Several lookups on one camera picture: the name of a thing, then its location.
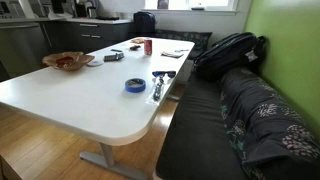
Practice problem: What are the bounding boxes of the blue tape roll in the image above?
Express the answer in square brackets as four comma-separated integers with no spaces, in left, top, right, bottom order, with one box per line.
[124,78,147,94]

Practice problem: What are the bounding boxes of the white framed window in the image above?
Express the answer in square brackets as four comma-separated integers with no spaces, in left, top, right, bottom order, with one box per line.
[144,0,239,14]

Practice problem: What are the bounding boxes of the grey table leg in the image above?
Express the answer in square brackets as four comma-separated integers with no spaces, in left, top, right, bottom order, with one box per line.
[79,142,149,180]

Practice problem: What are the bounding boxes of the dark grey drawer cabinet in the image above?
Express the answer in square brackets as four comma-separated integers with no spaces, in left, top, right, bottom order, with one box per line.
[41,19,136,54]

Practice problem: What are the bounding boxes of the orange snack packet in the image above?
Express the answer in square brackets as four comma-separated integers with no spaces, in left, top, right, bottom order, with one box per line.
[130,37,146,45]

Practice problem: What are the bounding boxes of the clear bag with black item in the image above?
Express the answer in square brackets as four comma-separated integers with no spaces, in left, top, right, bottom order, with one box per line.
[146,74,168,106]

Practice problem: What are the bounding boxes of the steel dishwasher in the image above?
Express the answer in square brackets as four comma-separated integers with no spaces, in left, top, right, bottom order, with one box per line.
[0,22,51,79]

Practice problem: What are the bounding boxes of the steel kettle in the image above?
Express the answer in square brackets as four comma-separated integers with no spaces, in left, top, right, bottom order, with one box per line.
[85,1,98,18]

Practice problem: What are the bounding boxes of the black sunglasses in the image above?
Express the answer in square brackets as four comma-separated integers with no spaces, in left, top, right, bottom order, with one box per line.
[152,70,177,80]

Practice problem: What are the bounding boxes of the black backpack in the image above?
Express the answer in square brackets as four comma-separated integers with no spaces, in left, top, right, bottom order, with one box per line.
[194,32,268,81]

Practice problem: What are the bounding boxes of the red soda can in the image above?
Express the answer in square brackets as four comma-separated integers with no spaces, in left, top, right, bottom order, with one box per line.
[143,38,153,56]

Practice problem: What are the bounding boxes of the white round coaster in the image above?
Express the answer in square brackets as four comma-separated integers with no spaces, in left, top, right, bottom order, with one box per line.
[86,58,105,68]

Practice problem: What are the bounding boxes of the dark blue backpack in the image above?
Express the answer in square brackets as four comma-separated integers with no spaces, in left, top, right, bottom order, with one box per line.
[133,11,157,34]

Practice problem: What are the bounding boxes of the dark floral back cushion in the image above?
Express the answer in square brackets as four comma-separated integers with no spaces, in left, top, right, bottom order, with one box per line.
[154,29,213,53]

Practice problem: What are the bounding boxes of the dark bench seat cushion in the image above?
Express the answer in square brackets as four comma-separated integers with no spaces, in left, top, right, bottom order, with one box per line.
[155,71,249,180]

